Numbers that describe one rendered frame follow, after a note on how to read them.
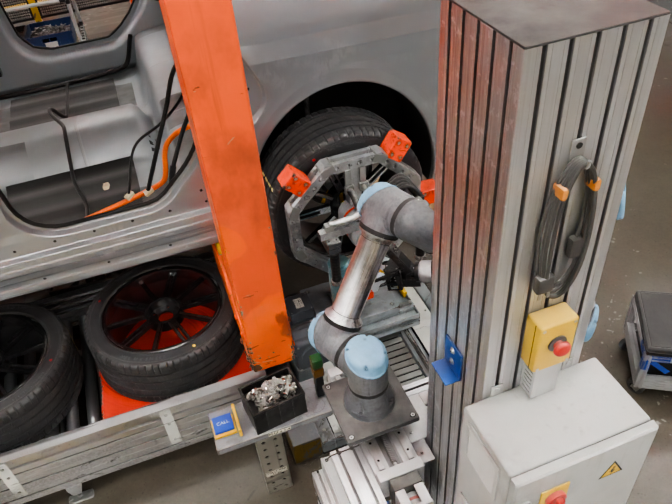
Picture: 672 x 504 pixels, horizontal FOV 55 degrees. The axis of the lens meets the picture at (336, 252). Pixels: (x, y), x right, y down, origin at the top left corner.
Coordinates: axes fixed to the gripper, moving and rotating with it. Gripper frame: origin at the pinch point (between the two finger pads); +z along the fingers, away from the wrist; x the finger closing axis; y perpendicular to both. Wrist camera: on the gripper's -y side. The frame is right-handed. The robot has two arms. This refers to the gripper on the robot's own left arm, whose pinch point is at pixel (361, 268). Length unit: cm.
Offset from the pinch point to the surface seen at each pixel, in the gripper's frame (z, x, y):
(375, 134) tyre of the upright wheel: -2, 45, -29
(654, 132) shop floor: -130, 265, 91
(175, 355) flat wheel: 78, -15, 27
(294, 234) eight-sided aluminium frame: 30.2, 19.5, -3.2
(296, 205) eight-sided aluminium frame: 26.0, 19.6, -15.8
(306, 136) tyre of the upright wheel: 23, 40, -34
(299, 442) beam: 38, -17, 73
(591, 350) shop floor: -77, 64, 100
